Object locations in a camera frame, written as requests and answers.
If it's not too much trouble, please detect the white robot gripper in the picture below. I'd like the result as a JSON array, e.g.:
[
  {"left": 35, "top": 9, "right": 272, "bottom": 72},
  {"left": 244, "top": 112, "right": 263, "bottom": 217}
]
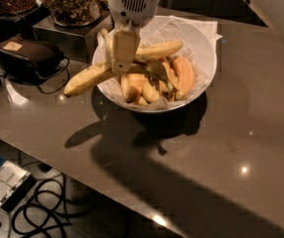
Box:
[{"left": 108, "top": 0, "right": 160, "bottom": 74}]

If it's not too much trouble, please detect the yellow banana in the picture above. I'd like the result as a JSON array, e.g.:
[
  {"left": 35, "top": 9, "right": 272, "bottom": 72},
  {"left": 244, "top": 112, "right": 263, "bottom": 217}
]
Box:
[
  {"left": 64, "top": 60, "right": 177, "bottom": 97},
  {"left": 100, "top": 29, "right": 184, "bottom": 59}
]

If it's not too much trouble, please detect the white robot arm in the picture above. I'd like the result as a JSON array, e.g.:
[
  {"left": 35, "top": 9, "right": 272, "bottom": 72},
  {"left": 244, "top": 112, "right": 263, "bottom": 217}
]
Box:
[{"left": 108, "top": 0, "right": 284, "bottom": 73}]

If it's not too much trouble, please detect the white bowl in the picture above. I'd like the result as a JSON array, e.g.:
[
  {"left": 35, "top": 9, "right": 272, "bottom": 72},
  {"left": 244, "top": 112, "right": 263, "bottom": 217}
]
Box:
[{"left": 91, "top": 15, "right": 217, "bottom": 114}]

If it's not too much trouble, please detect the dark metal stand box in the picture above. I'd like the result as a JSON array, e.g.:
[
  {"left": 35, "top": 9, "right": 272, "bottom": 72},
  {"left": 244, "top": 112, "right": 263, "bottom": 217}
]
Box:
[{"left": 34, "top": 11, "right": 113, "bottom": 63}]

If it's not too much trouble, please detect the small bananas bunch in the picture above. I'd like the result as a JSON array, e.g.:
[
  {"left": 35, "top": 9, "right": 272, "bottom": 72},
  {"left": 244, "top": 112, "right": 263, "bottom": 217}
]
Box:
[{"left": 118, "top": 56, "right": 197, "bottom": 106}]

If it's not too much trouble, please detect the glass jar of granola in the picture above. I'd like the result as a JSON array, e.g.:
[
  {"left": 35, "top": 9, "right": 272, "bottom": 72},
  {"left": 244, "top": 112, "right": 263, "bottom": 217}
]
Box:
[{"left": 45, "top": 0, "right": 101, "bottom": 27}]

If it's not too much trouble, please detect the white paper napkin liner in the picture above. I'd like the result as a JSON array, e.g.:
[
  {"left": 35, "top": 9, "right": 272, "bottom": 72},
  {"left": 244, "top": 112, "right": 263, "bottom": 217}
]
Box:
[{"left": 97, "top": 15, "right": 223, "bottom": 111}]

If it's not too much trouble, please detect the black pouch with tag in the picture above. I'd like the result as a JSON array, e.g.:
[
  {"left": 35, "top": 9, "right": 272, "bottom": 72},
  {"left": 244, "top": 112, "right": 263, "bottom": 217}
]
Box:
[{"left": 0, "top": 35, "right": 66, "bottom": 85}]

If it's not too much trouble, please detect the silver box on floor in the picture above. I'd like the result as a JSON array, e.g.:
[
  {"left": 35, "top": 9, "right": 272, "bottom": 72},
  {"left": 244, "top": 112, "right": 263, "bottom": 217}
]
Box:
[{"left": 0, "top": 161, "right": 36, "bottom": 212}]

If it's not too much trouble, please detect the black cable on table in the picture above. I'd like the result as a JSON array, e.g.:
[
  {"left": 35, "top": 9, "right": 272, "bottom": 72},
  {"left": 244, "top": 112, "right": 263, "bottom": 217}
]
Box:
[{"left": 36, "top": 56, "right": 71, "bottom": 95}]

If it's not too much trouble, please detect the black cable on floor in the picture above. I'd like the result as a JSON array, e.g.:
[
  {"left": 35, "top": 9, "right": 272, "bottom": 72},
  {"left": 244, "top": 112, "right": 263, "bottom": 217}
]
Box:
[{"left": 10, "top": 174, "right": 83, "bottom": 238}]

